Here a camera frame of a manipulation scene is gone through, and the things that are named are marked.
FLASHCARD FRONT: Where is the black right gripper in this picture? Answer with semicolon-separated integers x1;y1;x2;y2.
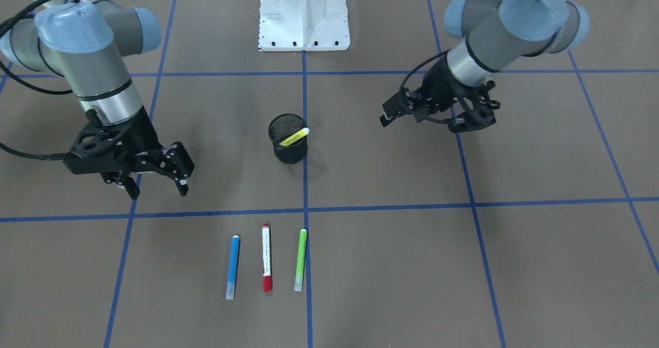
98;109;195;200

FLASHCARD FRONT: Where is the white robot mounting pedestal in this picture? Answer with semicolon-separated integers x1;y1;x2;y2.
257;0;351;52

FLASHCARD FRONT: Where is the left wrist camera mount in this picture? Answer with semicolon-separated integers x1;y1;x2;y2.
448;81;501;134

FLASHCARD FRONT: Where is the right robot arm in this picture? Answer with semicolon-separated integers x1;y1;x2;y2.
2;0;195;200

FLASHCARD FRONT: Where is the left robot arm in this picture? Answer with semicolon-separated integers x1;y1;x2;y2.
380;0;590;134

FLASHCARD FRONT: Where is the blue highlighter pen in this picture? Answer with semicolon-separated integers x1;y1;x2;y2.
224;235;240;300

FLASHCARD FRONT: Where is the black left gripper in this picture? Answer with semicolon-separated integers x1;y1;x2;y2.
380;55;492;127

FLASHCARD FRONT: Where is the red white marker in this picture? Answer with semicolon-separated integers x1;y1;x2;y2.
262;224;273;292

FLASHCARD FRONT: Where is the black mesh pen holder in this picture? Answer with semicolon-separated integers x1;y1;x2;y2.
268;113;310;165

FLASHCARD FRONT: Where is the yellow highlighter pen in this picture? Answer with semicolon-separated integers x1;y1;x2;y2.
278;127;310;148

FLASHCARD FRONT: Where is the green highlighter pen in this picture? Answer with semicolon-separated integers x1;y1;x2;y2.
293;228;308;292

